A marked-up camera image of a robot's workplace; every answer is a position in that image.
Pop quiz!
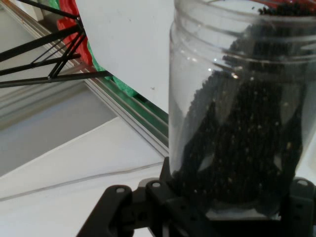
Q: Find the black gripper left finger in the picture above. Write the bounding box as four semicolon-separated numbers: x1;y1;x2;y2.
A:
76;157;208;237

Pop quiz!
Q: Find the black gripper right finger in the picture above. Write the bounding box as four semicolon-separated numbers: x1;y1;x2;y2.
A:
278;177;316;237

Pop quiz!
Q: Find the clear jar with black seeds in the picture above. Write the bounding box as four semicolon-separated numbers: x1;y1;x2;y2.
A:
168;0;316;220

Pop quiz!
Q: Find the black tripod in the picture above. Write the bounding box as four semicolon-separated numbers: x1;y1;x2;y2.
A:
0;0;113;88

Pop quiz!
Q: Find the pile of black seeds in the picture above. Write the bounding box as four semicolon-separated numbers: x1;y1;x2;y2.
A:
256;0;316;18

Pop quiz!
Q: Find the aluminium rail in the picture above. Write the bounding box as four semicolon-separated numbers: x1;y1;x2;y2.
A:
0;0;171;158

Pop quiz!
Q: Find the green foam block beside rail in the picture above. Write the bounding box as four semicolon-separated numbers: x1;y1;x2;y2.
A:
85;40;151;106

